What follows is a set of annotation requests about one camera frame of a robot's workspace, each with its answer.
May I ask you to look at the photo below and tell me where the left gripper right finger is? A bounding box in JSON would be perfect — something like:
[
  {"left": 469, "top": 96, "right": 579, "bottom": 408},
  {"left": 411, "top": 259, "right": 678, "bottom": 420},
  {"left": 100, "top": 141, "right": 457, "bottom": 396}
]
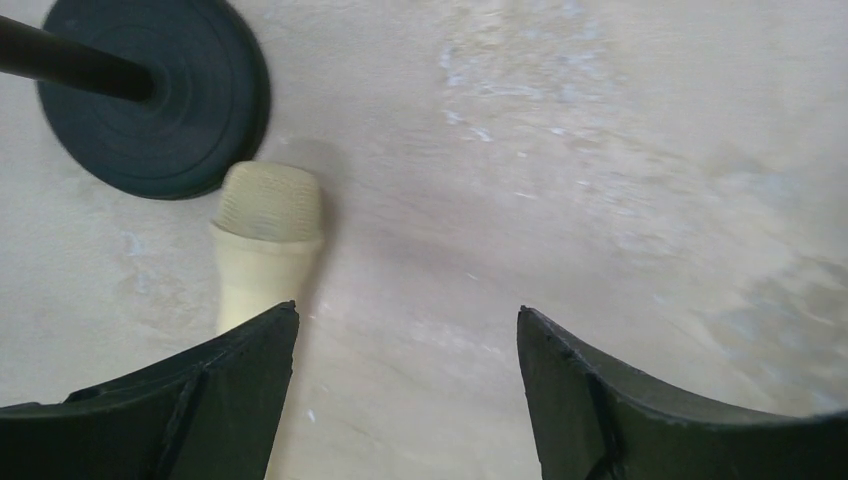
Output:
[{"left": 517, "top": 307, "right": 847, "bottom": 480}]

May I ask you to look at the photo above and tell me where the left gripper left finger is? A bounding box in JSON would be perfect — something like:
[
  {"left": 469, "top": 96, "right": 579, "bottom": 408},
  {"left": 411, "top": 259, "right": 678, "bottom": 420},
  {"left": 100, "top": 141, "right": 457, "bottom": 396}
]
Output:
[{"left": 1, "top": 302, "right": 299, "bottom": 479}]

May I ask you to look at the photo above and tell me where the cream microphone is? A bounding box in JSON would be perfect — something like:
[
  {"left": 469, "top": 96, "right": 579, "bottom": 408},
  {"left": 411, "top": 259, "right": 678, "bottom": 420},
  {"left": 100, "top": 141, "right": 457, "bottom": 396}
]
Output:
[{"left": 210, "top": 161, "right": 324, "bottom": 335}]

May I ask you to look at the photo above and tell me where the black round-base stand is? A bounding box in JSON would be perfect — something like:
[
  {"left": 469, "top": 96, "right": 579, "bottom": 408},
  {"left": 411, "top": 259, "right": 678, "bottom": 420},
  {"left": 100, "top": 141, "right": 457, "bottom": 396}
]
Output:
[{"left": 1, "top": 1, "right": 272, "bottom": 200}]

